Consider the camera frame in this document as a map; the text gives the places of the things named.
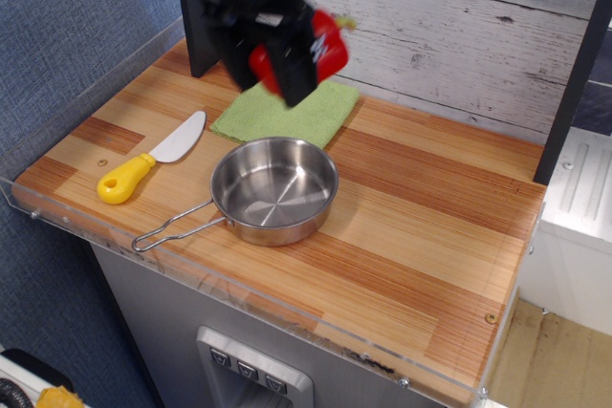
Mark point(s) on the white ribbed appliance at right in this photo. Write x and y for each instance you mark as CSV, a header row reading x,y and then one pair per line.
x,y
567,270

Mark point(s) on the dark right vertical post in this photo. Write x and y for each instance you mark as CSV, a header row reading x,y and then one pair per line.
x,y
588,51

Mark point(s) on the dark vertical post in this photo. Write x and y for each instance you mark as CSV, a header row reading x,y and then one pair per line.
x,y
202,54
588,51

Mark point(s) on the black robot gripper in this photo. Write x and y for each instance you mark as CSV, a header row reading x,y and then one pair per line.
x,y
236,27

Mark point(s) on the dark left vertical post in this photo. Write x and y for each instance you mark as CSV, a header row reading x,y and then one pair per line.
x,y
202,54

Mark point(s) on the red toy bell pepper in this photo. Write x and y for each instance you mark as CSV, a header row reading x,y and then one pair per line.
x,y
330,53

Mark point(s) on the green folded cloth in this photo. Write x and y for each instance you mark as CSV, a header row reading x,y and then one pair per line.
x,y
257,114

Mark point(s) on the stainless steel pot with handle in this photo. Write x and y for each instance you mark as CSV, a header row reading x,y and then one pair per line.
x,y
271,192

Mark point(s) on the yellow-handled toy knife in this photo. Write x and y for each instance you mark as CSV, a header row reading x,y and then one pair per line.
x,y
118,185

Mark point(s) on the clear acrylic guard rail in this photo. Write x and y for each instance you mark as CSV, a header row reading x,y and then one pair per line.
x,y
410,274

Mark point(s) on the grey cabinet with dispenser panel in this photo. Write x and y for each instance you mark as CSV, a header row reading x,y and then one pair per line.
x,y
204,352

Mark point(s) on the yellow object bottom left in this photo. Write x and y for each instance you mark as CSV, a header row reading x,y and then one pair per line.
x,y
58,397

